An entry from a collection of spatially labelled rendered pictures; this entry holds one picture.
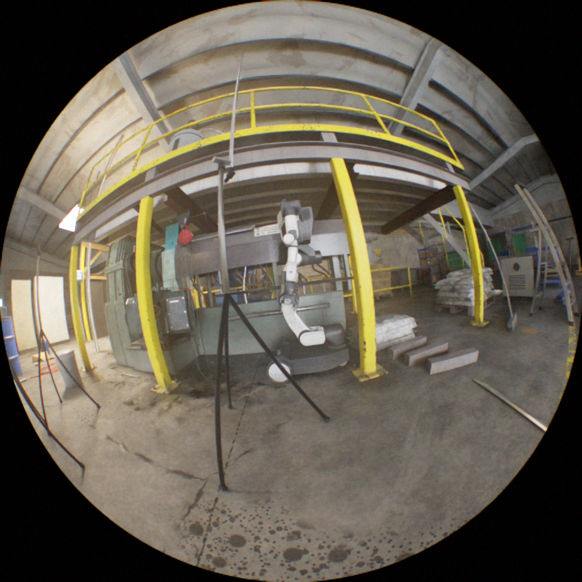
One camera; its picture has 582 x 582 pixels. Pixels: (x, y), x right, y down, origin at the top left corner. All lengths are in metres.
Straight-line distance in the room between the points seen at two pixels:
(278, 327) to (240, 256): 0.94
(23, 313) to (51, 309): 1.14
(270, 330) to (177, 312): 1.05
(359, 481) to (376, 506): 0.14
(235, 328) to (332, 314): 1.15
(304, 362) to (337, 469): 0.87
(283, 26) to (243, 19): 0.76
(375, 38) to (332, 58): 1.20
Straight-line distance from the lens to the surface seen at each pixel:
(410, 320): 2.07
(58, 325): 7.28
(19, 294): 7.18
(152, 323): 1.58
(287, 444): 0.93
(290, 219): 1.31
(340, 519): 0.73
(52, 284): 7.34
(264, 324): 2.04
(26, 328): 7.14
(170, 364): 1.97
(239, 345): 2.17
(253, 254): 2.11
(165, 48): 5.22
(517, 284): 4.02
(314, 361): 1.38
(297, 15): 4.99
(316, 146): 1.68
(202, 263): 2.30
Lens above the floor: 0.71
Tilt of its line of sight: 1 degrees down
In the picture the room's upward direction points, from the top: 8 degrees counter-clockwise
